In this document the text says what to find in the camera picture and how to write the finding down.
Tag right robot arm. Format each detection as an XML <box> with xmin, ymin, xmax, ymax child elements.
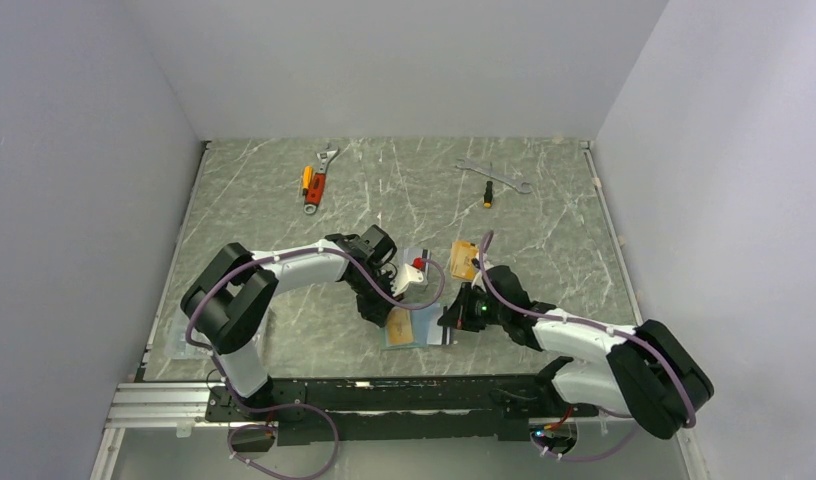
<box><xmin>438</xmin><ymin>266</ymin><xmax>714</xmax><ymax>439</ymax></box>

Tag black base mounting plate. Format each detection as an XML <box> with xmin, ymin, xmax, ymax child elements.
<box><xmin>204</xmin><ymin>375</ymin><xmax>597</xmax><ymax>446</ymax></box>

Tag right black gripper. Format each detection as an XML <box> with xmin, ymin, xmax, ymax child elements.
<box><xmin>438</xmin><ymin>282</ymin><xmax>508</xmax><ymax>332</ymax></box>

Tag green card holder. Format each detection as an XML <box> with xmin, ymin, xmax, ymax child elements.
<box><xmin>381</xmin><ymin>303</ymin><xmax>454</xmax><ymax>350</ymax></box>

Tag aluminium rail frame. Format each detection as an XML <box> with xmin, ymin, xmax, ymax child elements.
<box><xmin>89</xmin><ymin>376</ymin><xmax>711</xmax><ymax>480</ymax></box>

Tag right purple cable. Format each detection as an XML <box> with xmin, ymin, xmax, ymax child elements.
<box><xmin>477</xmin><ymin>230</ymin><xmax>699</xmax><ymax>464</ymax></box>

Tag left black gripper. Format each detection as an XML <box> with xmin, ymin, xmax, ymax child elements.
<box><xmin>348</xmin><ymin>269</ymin><xmax>405</xmax><ymax>328</ymax></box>

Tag silver VIP card stack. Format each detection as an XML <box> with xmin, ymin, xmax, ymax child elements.
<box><xmin>399</xmin><ymin>246</ymin><xmax>430</xmax><ymax>265</ymax></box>

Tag clear plastic bag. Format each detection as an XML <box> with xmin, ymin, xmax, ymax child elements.
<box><xmin>164</xmin><ymin>307</ymin><xmax>269</xmax><ymax>360</ymax></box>

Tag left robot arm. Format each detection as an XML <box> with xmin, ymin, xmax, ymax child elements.
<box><xmin>179</xmin><ymin>225</ymin><xmax>398</xmax><ymax>420</ymax></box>

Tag red adjustable wrench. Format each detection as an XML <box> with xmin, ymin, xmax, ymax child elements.
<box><xmin>303</xmin><ymin>143</ymin><xmax>340</xmax><ymax>215</ymax></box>

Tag silver open-end spanner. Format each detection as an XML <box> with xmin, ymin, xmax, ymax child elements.
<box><xmin>454</xmin><ymin>157</ymin><xmax>533</xmax><ymax>194</ymax></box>

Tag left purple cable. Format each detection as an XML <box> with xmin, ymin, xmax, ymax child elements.
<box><xmin>183</xmin><ymin>246</ymin><xmax>448</xmax><ymax>480</ymax></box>

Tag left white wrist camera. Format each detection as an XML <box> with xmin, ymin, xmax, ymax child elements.
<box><xmin>392</xmin><ymin>257</ymin><xmax>428</xmax><ymax>297</ymax></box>

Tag black yellow small screwdriver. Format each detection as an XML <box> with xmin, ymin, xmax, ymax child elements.
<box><xmin>483</xmin><ymin>163</ymin><xmax>494</xmax><ymax>209</ymax></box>

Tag purple cable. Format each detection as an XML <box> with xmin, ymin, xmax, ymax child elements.
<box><xmin>477</xmin><ymin>230</ymin><xmax>699</xmax><ymax>464</ymax></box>
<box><xmin>183</xmin><ymin>246</ymin><xmax>448</xmax><ymax>480</ymax></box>

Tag yellow handled screwdriver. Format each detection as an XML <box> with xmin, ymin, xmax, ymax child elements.
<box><xmin>300</xmin><ymin>165</ymin><xmax>314</xmax><ymax>197</ymax></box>

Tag orange card stack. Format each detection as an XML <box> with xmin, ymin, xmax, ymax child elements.
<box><xmin>449</xmin><ymin>240</ymin><xmax>478</xmax><ymax>281</ymax></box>

